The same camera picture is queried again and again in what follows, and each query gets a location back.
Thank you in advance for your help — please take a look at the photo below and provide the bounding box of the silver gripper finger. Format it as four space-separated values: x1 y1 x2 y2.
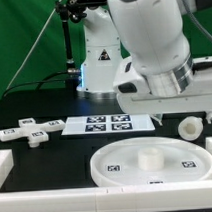
150 114 163 126
206 110 212 124

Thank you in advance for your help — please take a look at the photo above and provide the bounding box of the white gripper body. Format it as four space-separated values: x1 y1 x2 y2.
117 68 212 115

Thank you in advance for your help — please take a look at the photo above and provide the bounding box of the white round table top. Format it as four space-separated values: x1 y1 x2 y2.
90 137 212 187

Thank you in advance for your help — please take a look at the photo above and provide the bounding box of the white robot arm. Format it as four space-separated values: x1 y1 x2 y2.
74 0 212 115

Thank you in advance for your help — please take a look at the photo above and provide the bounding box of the white marker sheet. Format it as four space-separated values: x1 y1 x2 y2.
62 114 155 136

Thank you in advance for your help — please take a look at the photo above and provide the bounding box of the white front fence bar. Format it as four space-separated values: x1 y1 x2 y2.
0 180 212 212

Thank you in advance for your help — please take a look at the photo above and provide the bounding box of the white cross-shaped table base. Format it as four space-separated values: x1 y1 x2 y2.
0 118 66 147

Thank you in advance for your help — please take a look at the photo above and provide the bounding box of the white left fence block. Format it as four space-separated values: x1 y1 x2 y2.
0 149 14 189

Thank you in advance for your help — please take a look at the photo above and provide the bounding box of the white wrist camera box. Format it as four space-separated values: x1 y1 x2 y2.
113 57 150 94

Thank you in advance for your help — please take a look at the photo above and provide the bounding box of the black cable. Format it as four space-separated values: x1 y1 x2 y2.
2 70 83 98

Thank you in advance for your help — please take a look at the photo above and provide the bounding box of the black camera stand pole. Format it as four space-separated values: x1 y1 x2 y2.
55 0 87 89

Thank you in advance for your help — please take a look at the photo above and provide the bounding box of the white cable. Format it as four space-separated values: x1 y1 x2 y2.
0 0 81 91

